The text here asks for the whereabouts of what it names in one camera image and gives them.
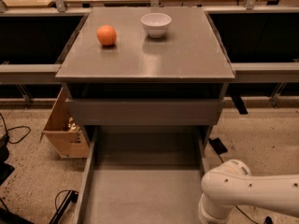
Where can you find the grey drawer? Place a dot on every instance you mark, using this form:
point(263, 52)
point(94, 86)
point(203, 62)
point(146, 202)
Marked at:
point(142, 176)
point(145, 112)

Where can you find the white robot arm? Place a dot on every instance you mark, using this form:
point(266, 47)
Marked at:
point(232, 184)

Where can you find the grey drawer cabinet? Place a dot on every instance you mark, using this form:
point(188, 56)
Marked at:
point(187, 63)

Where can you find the grey top drawer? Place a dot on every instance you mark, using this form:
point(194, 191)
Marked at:
point(145, 112)

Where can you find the cardboard box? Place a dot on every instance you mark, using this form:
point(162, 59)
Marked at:
point(62, 131)

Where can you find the white bowl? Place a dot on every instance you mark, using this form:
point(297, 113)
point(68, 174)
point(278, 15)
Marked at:
point(156, 24)

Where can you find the orange fruit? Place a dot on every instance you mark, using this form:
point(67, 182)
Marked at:
point(106, 35)

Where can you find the black power adapter with cable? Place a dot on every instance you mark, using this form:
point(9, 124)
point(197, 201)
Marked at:
point(220, 148)

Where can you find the grey metal rail right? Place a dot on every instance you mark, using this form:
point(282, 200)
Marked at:
point(266, 72)

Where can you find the grey metal rail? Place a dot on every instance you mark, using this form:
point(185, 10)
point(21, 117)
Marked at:
point(266, 72)
point(11, 74)

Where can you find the grey metal rail left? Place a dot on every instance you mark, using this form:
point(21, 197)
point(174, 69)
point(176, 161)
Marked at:
point(11, 74)

